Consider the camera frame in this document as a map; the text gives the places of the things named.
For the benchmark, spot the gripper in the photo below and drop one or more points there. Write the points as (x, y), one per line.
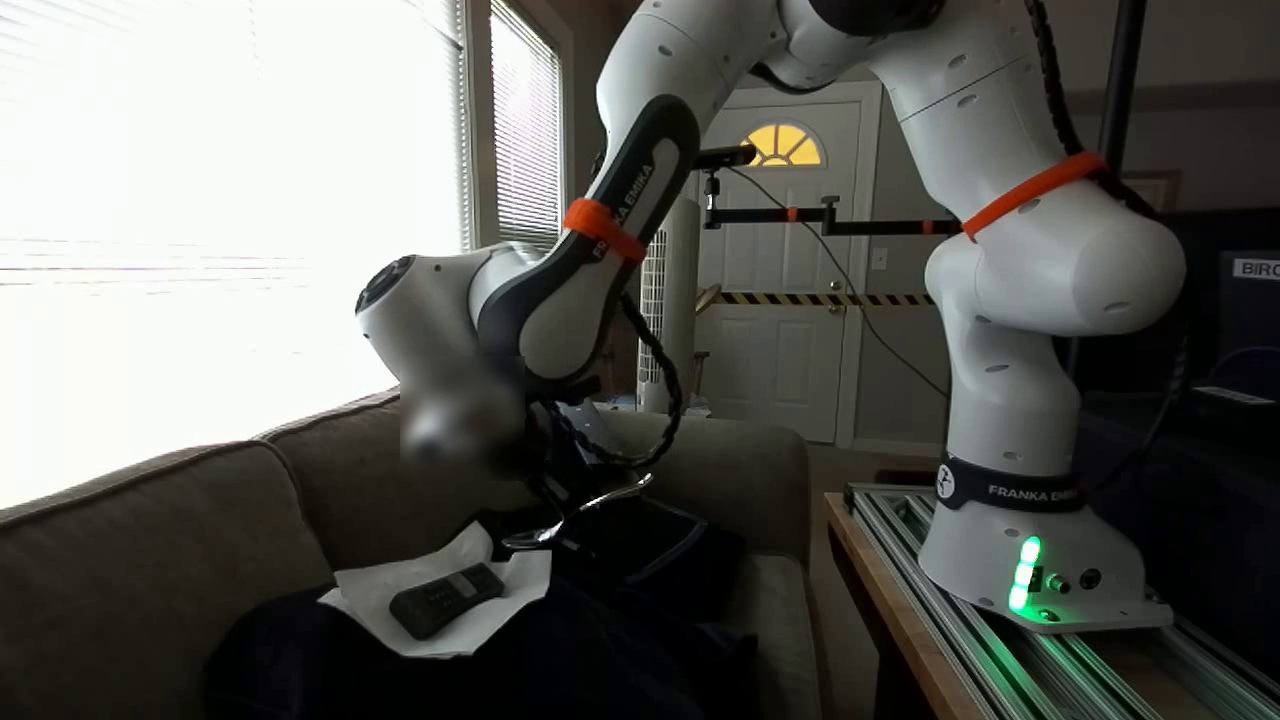
(556, 455)

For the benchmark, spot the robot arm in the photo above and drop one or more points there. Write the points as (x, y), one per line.
(1010, 330)

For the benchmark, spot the metal spoon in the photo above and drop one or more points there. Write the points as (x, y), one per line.
(590, 503)

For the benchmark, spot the white paper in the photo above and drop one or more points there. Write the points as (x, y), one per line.
(455, 560)

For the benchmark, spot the black remote control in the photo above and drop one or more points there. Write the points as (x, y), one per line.
(445, 600)

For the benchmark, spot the white tower fan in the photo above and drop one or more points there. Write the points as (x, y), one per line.
(668, 300)

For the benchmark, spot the dark blue blanket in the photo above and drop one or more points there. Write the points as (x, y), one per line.
(620, 640)

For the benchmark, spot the white door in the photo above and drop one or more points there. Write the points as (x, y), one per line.
(775, 350)

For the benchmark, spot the yellow black caution tape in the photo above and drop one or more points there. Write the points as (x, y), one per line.
(820, 298)

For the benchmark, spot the narrow window with blinds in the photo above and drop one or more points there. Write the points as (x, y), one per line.
(525, 130)

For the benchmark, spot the brown sofa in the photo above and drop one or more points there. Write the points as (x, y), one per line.
(150, 570)

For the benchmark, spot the large window with blinds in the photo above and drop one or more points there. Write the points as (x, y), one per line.
(200, 200)

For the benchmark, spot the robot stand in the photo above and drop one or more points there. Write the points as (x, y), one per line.
(1050, 675)

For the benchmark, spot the black pole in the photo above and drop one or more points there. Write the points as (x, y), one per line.
(1122, 80)

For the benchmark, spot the black box with label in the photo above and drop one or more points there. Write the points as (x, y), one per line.
(1250, 320)

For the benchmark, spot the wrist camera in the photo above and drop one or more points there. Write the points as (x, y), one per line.
(592, 428)

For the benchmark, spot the camera on mount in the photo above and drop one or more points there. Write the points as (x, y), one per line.
(760, 215)

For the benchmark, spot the wall switch plate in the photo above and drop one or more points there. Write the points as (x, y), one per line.
(879, 258)

